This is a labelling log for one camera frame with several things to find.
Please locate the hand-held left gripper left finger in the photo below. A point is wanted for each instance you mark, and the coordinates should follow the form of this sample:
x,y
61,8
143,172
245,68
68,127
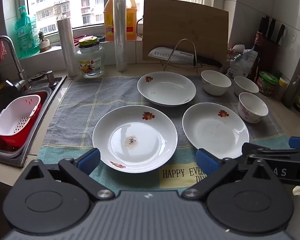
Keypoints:
x,y
90,158

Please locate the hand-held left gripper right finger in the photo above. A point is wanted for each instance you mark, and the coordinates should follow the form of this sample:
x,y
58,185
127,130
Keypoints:
x,y
207,162

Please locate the white floral plate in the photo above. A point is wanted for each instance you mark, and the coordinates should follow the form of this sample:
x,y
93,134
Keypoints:
x,y
165,87
215,130
135,130

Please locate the white bowl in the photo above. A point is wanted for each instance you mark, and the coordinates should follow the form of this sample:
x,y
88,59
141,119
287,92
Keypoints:
x,y
246,85
216,82
252,107

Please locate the red-capped glass bottle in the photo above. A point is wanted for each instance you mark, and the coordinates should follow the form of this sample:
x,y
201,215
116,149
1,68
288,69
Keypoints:
x,y
291,92

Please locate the grey teal checked towel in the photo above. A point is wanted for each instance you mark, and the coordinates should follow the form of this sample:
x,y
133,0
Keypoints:
x,y
72,105

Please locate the yellow-capped spice bottle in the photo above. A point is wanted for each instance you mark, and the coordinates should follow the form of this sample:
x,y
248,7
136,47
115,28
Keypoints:
x,y
281,90

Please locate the green-lidded sauce jar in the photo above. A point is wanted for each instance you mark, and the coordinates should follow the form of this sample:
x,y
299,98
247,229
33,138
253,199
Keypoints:
x,y
266,85

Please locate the red drain basin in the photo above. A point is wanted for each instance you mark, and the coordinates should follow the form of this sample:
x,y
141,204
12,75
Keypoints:
x,y
12,140

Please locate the steel sink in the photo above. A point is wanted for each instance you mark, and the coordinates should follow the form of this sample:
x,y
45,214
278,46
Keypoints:
x,y
56,85

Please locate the dark soy sauce bottle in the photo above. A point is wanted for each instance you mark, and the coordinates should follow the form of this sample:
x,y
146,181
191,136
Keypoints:
x,y
255,65

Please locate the white seasoning bag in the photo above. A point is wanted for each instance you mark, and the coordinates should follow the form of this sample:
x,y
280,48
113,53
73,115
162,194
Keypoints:
x,y
242,65

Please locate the metal sink dispenser knob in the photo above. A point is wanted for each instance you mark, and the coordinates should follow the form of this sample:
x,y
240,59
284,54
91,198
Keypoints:
x,y
51,78

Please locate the white colander basket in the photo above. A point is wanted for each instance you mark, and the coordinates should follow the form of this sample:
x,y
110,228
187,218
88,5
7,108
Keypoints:
x,y
12,112

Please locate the glass jar with green lid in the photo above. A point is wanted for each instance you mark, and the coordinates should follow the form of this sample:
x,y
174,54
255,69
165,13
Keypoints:
x,y
90,62

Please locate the metal sink strainer plug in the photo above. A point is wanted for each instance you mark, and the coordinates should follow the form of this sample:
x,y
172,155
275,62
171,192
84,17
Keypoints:
x,y
38,76

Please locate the white plastic bag roll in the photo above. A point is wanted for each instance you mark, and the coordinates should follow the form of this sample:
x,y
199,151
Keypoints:
x,y
67,47

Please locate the red plastic dish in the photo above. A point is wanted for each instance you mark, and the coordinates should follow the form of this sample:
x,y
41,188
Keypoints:
x,y
79,39

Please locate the dark dish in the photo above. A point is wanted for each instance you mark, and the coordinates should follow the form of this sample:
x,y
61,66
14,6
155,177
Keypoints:
x,y
100,38

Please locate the small potted plant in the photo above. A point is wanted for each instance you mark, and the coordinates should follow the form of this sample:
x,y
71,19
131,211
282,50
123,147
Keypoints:
x,y
44,45

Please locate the metal faucet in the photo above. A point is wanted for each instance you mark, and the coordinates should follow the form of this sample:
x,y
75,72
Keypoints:
x,y
15,57

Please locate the clear plastic wrap roll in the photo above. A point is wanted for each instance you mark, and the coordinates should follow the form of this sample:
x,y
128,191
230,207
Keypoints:
x,y
120,35

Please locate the green detergent pump bottle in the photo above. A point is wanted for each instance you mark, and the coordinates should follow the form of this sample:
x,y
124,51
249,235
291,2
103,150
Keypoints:
x,y
26,37

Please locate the wooden cutting board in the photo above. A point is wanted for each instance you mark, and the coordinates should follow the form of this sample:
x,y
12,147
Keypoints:
x,y
185,22

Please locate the yellow cooking oil bottle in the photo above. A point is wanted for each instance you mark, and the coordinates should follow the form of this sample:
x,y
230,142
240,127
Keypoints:
x,y
131,17

